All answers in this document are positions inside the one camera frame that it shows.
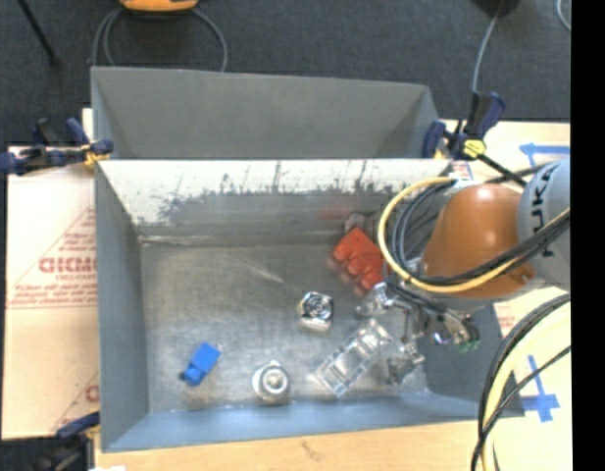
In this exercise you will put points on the silver round metal piece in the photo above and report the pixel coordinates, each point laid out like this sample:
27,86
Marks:
271,383

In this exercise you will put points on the clear plastic box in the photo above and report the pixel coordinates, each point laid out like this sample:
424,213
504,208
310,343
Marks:
351,361

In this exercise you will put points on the grey metal bin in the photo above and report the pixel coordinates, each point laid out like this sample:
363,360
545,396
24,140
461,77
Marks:
223,282

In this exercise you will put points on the red toy block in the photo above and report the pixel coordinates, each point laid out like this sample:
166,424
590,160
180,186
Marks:
357,258

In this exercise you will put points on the blue toy block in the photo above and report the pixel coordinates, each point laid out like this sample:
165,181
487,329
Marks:
201,362

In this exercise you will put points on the silver square metal piece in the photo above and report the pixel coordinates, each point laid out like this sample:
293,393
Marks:
316,309

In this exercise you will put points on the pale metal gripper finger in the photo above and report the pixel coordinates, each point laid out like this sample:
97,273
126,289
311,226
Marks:
404,363
376,301

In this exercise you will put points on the small grey object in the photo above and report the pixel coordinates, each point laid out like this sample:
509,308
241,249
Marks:
358,223

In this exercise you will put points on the brown cardboard board, red print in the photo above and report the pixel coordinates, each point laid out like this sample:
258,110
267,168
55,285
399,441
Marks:
47,312

